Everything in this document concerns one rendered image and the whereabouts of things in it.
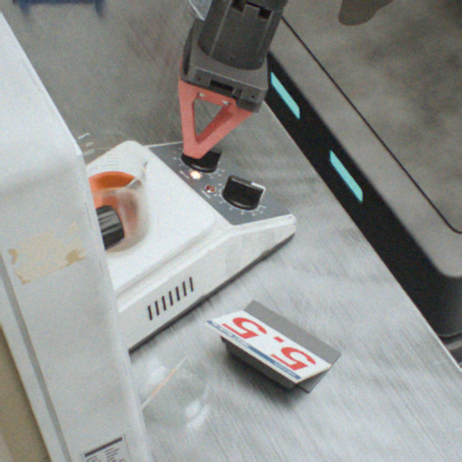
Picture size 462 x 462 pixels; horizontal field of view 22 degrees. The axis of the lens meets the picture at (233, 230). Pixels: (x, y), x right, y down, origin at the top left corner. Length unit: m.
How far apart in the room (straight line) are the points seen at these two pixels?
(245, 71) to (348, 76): 0.76
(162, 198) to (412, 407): 0.26
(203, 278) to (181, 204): 0.06
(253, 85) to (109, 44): 0.31
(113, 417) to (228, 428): 0.54
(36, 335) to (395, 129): 1.32
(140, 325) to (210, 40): 0.23
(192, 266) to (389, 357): 0.17
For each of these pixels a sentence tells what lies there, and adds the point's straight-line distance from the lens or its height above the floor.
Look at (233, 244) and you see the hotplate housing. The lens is 0.97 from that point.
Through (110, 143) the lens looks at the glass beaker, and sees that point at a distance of 0.91.
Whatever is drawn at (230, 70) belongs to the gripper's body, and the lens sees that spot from 0.96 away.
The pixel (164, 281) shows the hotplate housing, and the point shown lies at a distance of 0.94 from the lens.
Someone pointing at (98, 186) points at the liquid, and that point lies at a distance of 0.93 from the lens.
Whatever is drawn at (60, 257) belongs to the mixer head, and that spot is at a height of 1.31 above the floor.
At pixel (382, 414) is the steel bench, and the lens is 0.95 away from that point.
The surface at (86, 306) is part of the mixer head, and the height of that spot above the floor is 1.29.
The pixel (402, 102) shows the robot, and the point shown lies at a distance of 1.69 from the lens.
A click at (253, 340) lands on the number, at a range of 0.94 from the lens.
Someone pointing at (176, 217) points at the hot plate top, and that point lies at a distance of 0.95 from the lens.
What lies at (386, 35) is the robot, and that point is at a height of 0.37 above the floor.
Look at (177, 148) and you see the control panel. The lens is 1.05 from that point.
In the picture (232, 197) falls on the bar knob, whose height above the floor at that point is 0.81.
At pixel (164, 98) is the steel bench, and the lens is 1.16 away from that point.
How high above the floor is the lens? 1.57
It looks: 52 degrees down
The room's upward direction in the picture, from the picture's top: 5 degrees counter-clockwise
